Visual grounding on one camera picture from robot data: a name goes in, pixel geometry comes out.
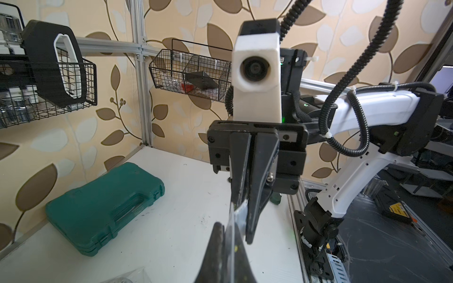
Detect green plastic tool case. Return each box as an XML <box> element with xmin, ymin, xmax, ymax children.
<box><xmin>45</xmin><ymin>162</ymin><xmax>165</xmax><ymax>257</ymax></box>

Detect dark tool in right basket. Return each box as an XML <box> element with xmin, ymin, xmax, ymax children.
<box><xmin>185</xmin><ymin>71</ymin><xmax>219</xmax><ymax>90</ymax></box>

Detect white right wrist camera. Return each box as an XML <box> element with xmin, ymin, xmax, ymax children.
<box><xmin>231</xmin><ymin>18</ymin><xmax>282</xmax><ymax>123</ymax></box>

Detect black wire basket back wall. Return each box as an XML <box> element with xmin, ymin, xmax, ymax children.
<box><xmin>0</xmin><ymin>1</ymin><xmax>98</xmax><ymax>130</ymax></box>

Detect aluminium frame post back right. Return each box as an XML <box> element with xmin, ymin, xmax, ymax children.
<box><xmin>128</xmin><ymin>0</ymin><xmax>153</xmax><ymax>147</ymax></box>

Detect black wire basket right wall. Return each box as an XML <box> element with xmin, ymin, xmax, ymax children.
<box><xmin>149</xmin><ymin>38</ymin><xmax>232</xmax><ymax>103</ymax></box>

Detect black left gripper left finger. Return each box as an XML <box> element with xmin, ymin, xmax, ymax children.
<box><xmin>195</xmin><ymin>222</ymin><xmax>225</xmax><ymax>283</ymax></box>

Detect clear bag of screws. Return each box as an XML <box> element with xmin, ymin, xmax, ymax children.
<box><xmin>102</xmin><ymin>267</ymin><xmax>151</xmax><ymax>283</ymax></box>

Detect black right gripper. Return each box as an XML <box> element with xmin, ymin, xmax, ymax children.
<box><xmin>207</xmin><ymin>120</ymin><xmax>309</xmax><ymax>244</ymax></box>

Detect aluminium frame bar back top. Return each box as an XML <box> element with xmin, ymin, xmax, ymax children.
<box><xmin>76</xmin><ymin>37</ymin><xmax>143</xmax><ymax>55</ymax></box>

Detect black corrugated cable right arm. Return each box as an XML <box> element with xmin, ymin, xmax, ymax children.
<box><xmin>224</xmin><ymin>0</ymin><xmax>438</xmax><ymax>158</ymax></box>

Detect black wire basket wall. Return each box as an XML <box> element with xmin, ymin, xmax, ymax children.
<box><xmin>0</xmin><ymin>1</ymin><xmax>98</xmax><ymax>130</ymax></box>
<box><xmin>149</xmin><ymin>38</ymin><xmax>232</xmax><ymax>103</ymax></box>

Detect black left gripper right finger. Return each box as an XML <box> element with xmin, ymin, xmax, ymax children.
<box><xmin>233</xmin><ymin>226</ymin><xmax>257</xmax><ymax>283</ymax></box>

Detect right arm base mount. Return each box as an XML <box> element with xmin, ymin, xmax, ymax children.
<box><xmin>293</xmin><ymin>210</ymin><xmax>350</xmax><ymax>283</ymax></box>

